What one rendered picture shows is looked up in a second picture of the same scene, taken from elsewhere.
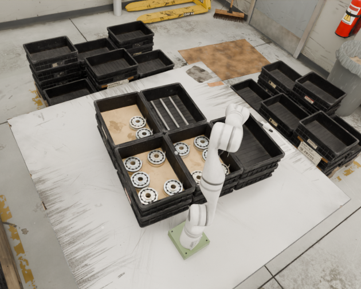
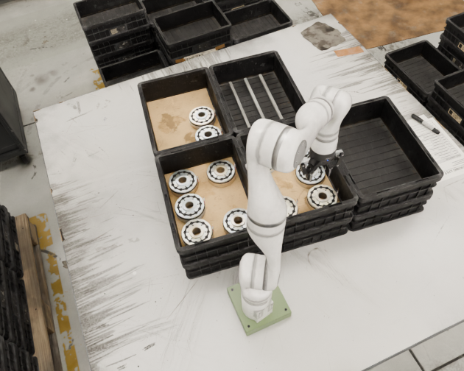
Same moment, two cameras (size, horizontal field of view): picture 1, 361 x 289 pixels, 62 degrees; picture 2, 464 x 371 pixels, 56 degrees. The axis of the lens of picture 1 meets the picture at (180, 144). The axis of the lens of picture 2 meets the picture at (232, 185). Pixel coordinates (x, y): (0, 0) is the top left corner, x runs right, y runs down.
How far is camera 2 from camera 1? 0.36 m
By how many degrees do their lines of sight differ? 16
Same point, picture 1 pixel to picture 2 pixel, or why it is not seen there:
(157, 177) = (218, 203)
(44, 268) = not seen: hidden behind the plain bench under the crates
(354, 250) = not seen: outside the picture
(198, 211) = (251, 266)
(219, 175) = (270, 210)
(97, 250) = (122, 306)
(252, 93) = (426, 66)
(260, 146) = (404, 159)
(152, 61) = (259, 19)
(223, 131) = (264, 135)
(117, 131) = (171, 130)
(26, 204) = not seen: hidden behind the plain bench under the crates
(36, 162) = (60, 173)
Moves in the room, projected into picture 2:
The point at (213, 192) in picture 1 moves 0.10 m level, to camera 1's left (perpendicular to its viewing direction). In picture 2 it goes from (265, 239) to (224, 228)
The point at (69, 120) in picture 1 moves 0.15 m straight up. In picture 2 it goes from (113, 112) to (104, 87)
